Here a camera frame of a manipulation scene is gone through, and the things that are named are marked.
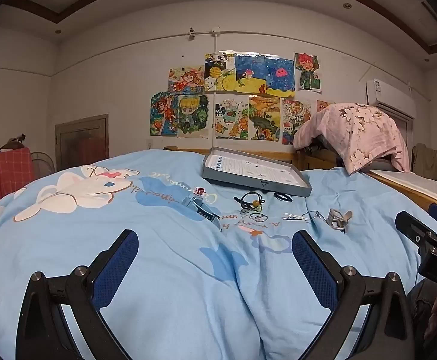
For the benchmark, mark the silver hair clip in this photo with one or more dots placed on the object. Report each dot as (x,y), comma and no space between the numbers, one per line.
(291,216)

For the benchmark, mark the green hanging jacket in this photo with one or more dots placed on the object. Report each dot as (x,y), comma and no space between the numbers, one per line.
(426,161)

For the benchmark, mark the light blue printed blanket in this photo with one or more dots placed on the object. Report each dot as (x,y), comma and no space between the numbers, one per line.
(181,277)

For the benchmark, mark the white wall socket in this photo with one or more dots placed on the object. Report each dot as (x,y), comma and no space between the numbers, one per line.
(149,144)

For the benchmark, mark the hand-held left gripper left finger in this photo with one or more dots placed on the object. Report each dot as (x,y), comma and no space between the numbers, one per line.
(115,266)

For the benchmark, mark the wooden cabinet door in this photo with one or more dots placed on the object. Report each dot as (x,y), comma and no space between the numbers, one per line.
(81,142)

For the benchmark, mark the dark clothes hanger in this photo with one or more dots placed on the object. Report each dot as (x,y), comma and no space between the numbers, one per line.
(14,142)

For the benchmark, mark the blue-grey hair claw clip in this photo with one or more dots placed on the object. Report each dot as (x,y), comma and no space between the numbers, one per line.
(196,204)

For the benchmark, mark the group of colourful wall drawings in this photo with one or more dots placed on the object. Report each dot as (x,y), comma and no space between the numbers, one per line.
(241,97)

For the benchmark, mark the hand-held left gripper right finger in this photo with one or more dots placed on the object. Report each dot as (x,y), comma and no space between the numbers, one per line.
(314,266)

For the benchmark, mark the grey shallow tray box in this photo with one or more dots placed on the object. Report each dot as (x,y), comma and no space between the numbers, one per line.
(248,170)

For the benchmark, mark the white air conditioner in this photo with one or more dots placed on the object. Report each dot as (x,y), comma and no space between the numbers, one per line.
(389,95)

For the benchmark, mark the small red charm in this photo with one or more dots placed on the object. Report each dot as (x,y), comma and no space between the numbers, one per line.
(200,191)

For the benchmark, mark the pink floral cloth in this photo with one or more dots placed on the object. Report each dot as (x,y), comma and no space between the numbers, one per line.
(357,131)

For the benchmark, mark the round fan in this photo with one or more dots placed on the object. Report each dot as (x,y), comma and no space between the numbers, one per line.
(44,163)

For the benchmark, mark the black hair clip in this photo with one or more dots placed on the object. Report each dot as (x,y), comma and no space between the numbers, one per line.
(239,199)

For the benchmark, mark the white mattress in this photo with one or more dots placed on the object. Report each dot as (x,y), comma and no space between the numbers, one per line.
(417,183)

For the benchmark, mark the grey hair claw clip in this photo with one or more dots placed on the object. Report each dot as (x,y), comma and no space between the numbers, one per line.
(337,220)

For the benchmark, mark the red plaid cloth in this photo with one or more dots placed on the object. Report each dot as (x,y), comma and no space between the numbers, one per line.
(4,174)

